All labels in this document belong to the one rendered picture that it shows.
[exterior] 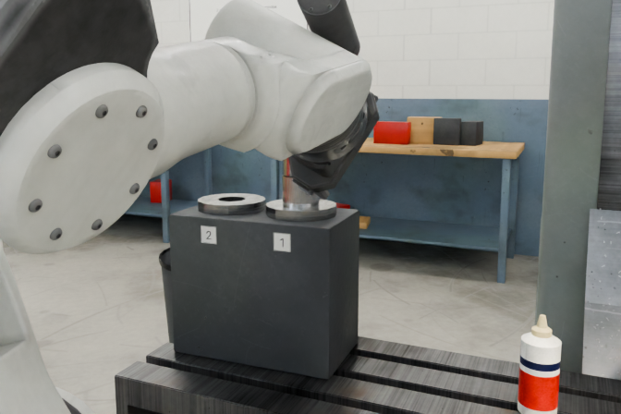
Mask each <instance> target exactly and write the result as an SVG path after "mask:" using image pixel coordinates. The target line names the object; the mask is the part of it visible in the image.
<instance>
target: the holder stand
mask: <svg viewBox="0 0 621 414"><path fill-rule="evenodd" d="M169 230H170V256H171V282H172V308H173V334H174V350H175V352H180V353H186V354H190V355H196V356H201V357H205V358H211V359H220V360H225V361H230V362H235V363H240V364H246V365H250V366H256V367H261V368H265V369H271V370H276V371H285V372H290V373H295V374H300V375H306V376H310V377H315V378H321V379H325V380H328V379H330V378H331V376H332V375H333V374H334V372H335V371H336V370H337V368H338V367H339V366H340V364H341V363H342V362H343V360H344V359H345V358H346V356H347V355H348V354H349V352H350V351H351V350H352V348H353V347H354V346H355V345H356V344H357V343H358V325H359V210H356V209H344V208H336V203H335V202H333V201H328V200H322V199H320V204H319V205H317V206H314V207H307V208H295V207H287V206H285V205H283V200H276V201H269V202H266V199H265V198H264V197H263V196H260V195H255V194H246V193H226V194H215V195H209V196H205V197H201V198H199V199H198V205H196V206H193V207H190V208H188V209H185V210H182V211H179V212H176V213H171V214H170V215H169Z"/></svg>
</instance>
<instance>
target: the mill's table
mask: <svg viewBox="0 0 621 414"><path fill-rule="evenodd" d="M518 376H519V363H515V362H511V361H505V360H499V359H489V358H484V357H478V356H472V355H467V354H461V353H456V352H450V351H444V350H439V349H433V348H427V347H417V346H412V345H406V344H400V343H395V342H389V341H383V340H378V339H372V338H368V337H362V336H358V343H357V344H356V345H355V346H354V347H353V348H352V350H351V351H350V352H349V354H348V355H347V356H346V358H345V359H344V360H343V362H342V363H341V364H340V366H339V367H338V368H337V370H336V371H335V372H334V374H333V375H332V376H331V378H330V379H328V380H325V379H321V378H315V377H310V376H306V375H300V374H295V373H290V372H285V371H276V370H271V369H265V368H261V367H256V366H250V365H246V364H240V363H235V362H230V361H225V360H220V359H211V358H205V357H201V356H196V355H190V354H186V353H180V352H175V350H174V344H173V343H168V342H167V343H165V344H164V345H162V346H161V347H158V348H157V349H155V350H154V351H153V352H151V353H150V354H148V355H147V356H146V362H141V361H136V362H135V363H133V364H132V365H130V366H128V367H127V368H125V369H124V370H123V371H121V372H119V373H117V374H116V375H115V388H116V414H521V413H520V412H519V411H518ZM557 414H621V380H616V379H610V378H604V377H599V376H593V375H588V374H582V373H576V372H571V371H560V378H559V392H558V406H557Z"/></svg>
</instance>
